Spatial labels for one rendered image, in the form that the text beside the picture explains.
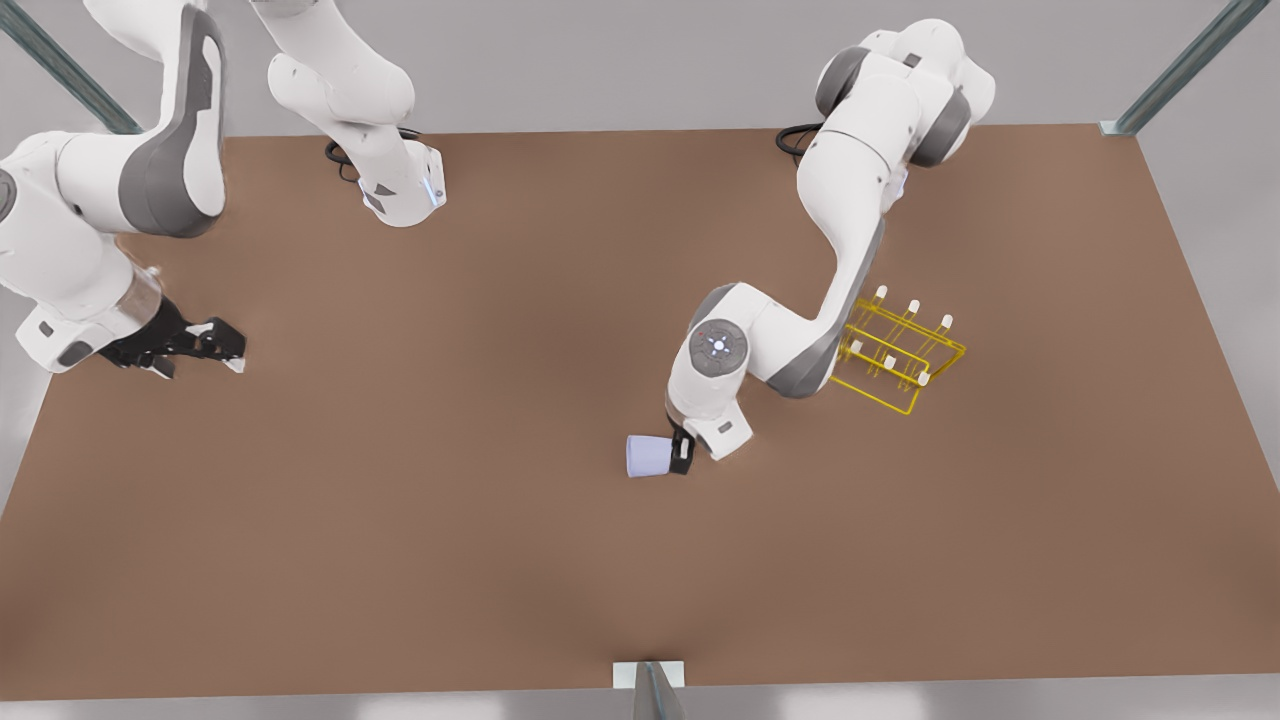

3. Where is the pale lilac cup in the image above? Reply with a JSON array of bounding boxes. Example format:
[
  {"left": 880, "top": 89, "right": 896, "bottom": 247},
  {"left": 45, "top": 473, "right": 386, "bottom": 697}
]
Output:
[{"left": 626, "top": 433, "right": 676, "bottom": 479}]

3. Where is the black cable loop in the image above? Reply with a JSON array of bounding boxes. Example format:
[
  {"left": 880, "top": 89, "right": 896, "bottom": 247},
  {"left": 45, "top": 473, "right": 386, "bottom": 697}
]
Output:
[
  {"left": 324, "top": 127, "right": 423, "bottom": 187},
  {"left": 775, "top": 122, "right": 827, "bottom": 161}
]

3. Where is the silver frame post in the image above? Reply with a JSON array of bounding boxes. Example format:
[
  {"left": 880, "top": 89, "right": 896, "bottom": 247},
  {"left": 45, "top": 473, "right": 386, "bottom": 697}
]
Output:
[
  {"left": 1099, "top": 0, "right": 1273, "bottom": 137},
  {"left": 612, "top": 660, "right": 688, "bottom": 720},
  {"left": 0, "top": 0, "right": 143, "bottom": 137}
]

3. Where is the yellow wire cup holder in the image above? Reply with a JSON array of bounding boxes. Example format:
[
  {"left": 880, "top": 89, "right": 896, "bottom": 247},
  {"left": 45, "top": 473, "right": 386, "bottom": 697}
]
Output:
[{"left": 830, "top": 286, "right": 969, "bottom": 417}]

